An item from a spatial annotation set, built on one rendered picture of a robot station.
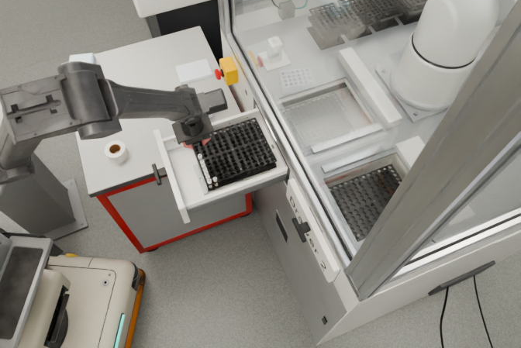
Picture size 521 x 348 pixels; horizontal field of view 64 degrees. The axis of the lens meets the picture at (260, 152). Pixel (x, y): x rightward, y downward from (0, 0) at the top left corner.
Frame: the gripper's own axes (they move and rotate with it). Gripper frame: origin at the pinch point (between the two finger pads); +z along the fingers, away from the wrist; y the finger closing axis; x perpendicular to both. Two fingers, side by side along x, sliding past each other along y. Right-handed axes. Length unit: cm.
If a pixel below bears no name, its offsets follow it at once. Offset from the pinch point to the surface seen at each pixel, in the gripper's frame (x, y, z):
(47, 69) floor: -151, 68, 99
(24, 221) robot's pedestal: -38, 83, 77
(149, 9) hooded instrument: -79, -1, 15
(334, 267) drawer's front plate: 46, -22, 4
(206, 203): 13.9, 3.0, 10.2
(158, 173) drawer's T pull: 1.2, 13.3, 6.2
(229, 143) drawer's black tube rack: -1.5, -9.8, 7.9
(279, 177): 13.7, -20.3, 10.7
